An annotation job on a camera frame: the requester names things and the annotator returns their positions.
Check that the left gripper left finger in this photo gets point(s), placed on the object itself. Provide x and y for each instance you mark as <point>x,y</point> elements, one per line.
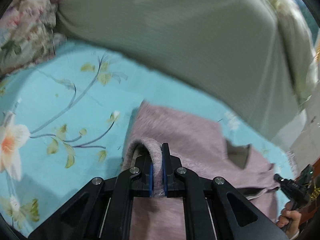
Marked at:
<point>102,209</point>

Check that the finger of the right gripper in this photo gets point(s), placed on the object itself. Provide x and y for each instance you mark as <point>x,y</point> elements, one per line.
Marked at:
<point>289,187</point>

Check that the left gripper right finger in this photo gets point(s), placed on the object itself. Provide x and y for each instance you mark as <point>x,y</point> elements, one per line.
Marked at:
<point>214,209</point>

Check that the mauve knit sweater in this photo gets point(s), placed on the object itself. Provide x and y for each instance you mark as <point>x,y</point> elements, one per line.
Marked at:
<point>202,148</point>

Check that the person's right hand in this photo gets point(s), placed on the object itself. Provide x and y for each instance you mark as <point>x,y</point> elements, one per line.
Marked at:
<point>291,218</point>

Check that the turquoise floral bed sheet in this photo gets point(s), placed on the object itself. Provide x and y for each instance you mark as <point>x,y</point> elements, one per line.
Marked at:
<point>70,118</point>

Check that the light green pillow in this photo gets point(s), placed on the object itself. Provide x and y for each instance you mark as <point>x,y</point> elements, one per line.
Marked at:
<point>299,48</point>

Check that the green striped folded quilt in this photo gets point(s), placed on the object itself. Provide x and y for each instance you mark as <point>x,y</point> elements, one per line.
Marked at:
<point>230,49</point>

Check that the pink floral pillow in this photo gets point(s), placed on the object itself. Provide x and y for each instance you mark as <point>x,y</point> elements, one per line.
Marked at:
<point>28,35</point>

